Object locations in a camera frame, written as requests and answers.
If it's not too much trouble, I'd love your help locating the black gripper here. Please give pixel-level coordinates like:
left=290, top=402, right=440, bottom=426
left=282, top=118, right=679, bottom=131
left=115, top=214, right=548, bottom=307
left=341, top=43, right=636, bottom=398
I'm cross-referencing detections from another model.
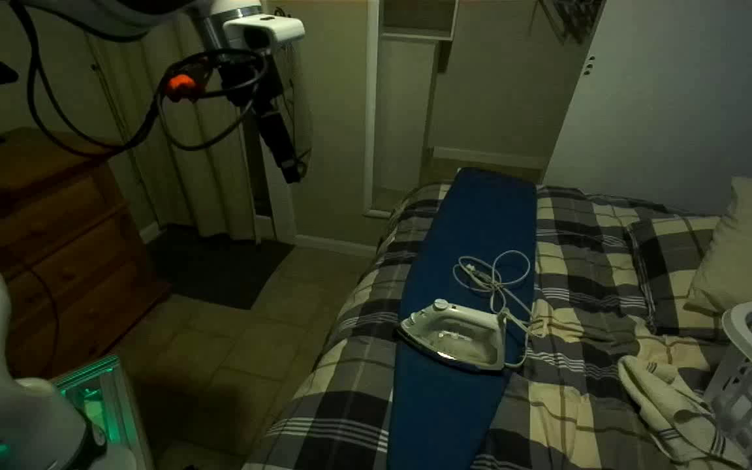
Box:
left=217, top=50, right=315, bottom=186

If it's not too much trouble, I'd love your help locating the white steam iron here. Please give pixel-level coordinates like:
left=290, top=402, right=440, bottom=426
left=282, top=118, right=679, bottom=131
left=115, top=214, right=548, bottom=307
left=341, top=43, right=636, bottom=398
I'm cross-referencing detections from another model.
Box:
left=398, top=298, right=512, bottom=375

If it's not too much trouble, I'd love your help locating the dark floor mat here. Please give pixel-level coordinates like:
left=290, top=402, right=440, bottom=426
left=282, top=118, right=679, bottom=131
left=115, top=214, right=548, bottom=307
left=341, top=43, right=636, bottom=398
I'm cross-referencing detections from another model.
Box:
left=148, top=221, right=295, bottom=311

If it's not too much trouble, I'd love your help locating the blue ironing board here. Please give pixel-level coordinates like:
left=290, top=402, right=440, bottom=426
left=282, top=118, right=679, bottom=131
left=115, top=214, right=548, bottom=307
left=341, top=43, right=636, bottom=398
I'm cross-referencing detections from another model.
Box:
left=386, top=166, right=542, bottom=470

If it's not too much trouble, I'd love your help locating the brown wooden dresser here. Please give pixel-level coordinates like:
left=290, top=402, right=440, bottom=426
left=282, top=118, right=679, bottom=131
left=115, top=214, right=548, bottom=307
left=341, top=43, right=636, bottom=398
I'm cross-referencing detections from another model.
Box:
left=0, top=128, right=171, bottom=380

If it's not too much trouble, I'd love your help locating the plaid bedspread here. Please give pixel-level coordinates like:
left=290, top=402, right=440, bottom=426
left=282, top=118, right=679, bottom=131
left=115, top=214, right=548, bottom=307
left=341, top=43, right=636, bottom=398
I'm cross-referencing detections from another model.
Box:
left=244, top=180, right=744, bottom=470

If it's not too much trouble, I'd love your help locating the white closet door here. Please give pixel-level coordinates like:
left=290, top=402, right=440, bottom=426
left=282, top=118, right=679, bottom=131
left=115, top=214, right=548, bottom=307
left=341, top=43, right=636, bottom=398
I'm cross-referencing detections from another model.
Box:
left=542, top=0, right=752, bottom=216

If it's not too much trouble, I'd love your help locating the cream crumpled cloth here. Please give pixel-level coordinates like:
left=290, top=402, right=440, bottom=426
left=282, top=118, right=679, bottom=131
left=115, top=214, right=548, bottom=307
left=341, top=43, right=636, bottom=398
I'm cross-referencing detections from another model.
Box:
left=618, top=335, right=752, bottom=470

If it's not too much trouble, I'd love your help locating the beige pillow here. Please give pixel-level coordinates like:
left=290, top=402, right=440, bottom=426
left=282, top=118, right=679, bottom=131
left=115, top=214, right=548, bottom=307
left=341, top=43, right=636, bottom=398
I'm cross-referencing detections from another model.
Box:
left=685, top=175, right=752, bottom=318

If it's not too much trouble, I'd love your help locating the white door frame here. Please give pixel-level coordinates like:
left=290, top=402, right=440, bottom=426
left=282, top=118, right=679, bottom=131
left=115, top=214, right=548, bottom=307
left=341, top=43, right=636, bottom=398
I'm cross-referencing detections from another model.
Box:
left=362, top=0, right=462, bottom=220

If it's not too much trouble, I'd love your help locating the white iron power cord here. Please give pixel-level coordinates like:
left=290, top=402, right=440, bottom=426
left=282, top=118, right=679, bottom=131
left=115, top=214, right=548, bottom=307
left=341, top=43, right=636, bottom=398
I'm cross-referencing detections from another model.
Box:
left=452, top=248, right=542, bottom=368

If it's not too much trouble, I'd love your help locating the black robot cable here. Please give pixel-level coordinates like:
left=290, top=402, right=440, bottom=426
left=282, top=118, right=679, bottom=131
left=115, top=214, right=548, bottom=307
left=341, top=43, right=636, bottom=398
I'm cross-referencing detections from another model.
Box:
left=8, top=0, right=308, bottom=161

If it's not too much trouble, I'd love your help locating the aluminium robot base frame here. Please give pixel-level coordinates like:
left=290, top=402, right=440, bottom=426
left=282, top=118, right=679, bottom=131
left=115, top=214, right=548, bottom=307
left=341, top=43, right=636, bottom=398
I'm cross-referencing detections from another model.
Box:
left=54, top=353, right=157, bottom=470

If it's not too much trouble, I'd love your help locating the dark hanging wall item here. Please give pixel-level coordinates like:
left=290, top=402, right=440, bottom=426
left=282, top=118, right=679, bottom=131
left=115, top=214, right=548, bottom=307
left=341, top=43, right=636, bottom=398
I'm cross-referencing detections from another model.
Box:
left=538, top=0, right=606, bottom=46

